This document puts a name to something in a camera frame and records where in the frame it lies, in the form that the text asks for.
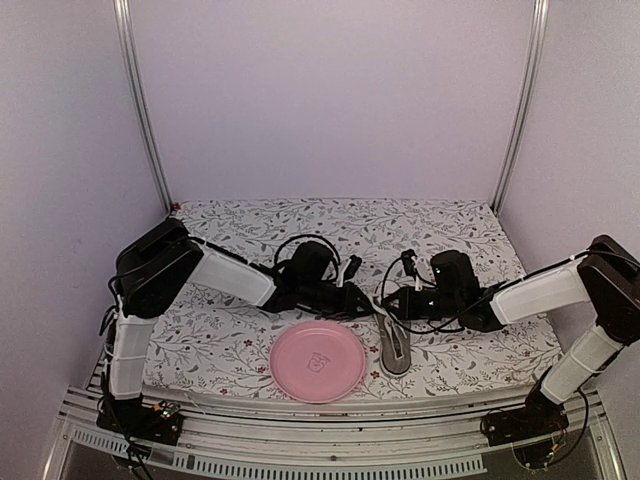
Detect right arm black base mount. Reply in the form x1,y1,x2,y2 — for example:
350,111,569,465
480,395,569,446

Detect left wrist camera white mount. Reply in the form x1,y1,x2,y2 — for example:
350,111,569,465
336,255,362,288

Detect front aluminium rail frame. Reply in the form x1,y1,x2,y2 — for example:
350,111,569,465
43,383,627,479

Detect floral patterned table mat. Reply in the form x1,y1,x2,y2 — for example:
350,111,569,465
102,197,569,401

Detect pink round plate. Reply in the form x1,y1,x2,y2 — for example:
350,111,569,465
269,320,366,404

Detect aluminium frame post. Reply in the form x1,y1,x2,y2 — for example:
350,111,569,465
113,0,174,214
490,0,550,217

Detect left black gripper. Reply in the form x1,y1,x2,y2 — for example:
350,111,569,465
301,281,379,322

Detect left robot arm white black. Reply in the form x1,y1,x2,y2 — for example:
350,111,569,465
102,217,374,434

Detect grey canvas sneaker white laces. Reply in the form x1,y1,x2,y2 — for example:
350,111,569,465
372,285,411,378

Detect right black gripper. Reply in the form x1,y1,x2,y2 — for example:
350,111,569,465
382,285,463,320

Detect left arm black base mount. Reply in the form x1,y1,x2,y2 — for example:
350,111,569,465
96,399,185,446

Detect left aluminium frame post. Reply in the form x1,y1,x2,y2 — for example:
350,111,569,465
113,0,174,214

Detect right aluminium frame post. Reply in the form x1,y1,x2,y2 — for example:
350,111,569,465
490,0,550,217

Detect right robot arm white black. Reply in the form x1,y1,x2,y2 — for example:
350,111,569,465
374,235,639,436

